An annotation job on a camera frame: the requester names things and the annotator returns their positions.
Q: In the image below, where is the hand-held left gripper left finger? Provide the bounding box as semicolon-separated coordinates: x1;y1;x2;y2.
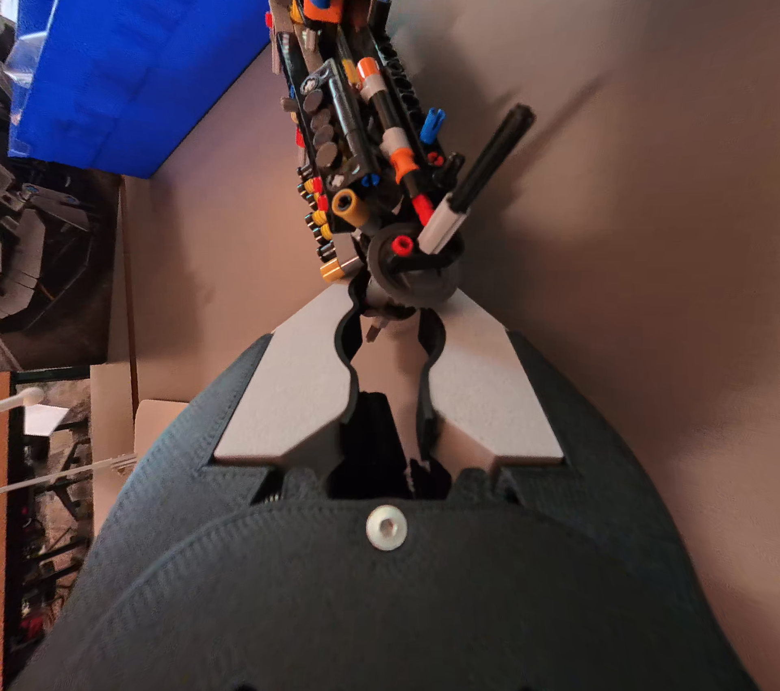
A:
212;283;360;469

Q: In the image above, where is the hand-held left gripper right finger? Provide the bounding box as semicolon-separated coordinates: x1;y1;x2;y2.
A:
415;288;566;471

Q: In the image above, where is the multicoloured lego technic model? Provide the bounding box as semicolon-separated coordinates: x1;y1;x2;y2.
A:
265;0;537;339

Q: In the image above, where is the large blue plastic bin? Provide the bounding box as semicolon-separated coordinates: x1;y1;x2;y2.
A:
9;0;272;179

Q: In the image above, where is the clear plastic bag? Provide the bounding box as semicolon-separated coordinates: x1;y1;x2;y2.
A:
0;27;50;95

